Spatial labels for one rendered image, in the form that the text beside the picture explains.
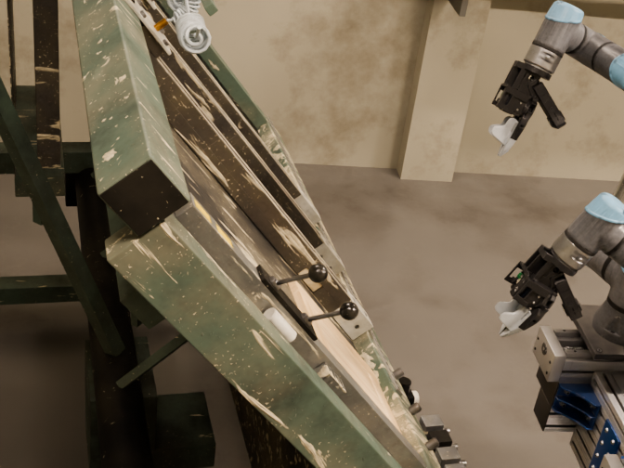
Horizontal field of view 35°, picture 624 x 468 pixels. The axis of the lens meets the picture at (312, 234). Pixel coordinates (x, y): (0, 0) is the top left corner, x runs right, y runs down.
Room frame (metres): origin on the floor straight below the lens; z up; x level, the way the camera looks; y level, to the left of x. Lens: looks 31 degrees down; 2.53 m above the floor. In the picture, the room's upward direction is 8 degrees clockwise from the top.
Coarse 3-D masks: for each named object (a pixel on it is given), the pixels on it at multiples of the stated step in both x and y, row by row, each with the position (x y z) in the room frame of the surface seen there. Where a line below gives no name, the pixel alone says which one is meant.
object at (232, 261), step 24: (192, 216) 1.50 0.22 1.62; (216, 240) 1.52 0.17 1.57; (240, 264) 1.53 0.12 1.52; (240, 288) 1.53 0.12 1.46; (264, 288) 1.55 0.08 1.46; (264, 312) 1.55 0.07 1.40; (288, 312) 1.56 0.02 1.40; (312, 360) 1.58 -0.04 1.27; (336, 360) 1.64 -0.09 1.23; (360, 408) 1.62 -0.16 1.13; (384, 432) 1.65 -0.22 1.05; (408, 456) 1.67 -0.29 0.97
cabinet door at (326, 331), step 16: (304, 304) 1.86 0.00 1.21; (320, 320) 1.91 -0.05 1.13; (320, 336) 1.77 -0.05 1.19; (336, 336) 1.94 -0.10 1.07; (336, 352) 1.82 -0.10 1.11; (352, 352) 1.97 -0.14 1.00; (352, 368) 1.86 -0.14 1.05; (368, 368) 2.01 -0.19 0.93; (368, 384) 1.88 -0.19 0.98; (384, 400) 1.92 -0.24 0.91; (400, 432) 1.82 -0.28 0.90
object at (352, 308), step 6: (342, 306) 1.57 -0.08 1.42; (348, 306) 1.57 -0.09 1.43; (354, 306) 1.57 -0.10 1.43; (330, 312) 1.59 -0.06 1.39; (336, 312) 1.58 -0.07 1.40; (342, 312) 1.56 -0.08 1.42; (348, 312) 1.56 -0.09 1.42; (354, 312) 1.56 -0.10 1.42; (306, 318) 1.59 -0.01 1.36; (312, 318) 1.59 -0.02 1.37; (318, 318) 1.59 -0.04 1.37; (348, 318) 1.56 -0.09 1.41; (354, 318) 1.57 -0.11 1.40
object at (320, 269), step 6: (318, 264) 1.55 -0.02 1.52; (312, 270) 1.54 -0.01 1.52; (318, 270) 1.54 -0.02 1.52; (324, 270) 1.54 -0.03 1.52; (294, 276) 1.57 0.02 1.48; (300, 276) 1.56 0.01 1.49; (306, 276) 1.55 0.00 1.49; (312, 276) 1.54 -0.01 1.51; (318, 276) 1.53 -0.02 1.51; (324, 276) 1.54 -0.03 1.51; (276, 282) 1.57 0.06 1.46; (282, 282) 1.57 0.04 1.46; (288, 282) 1.56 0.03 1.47; (318, 282) 1.54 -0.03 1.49; (276, 288) 1.57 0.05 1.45
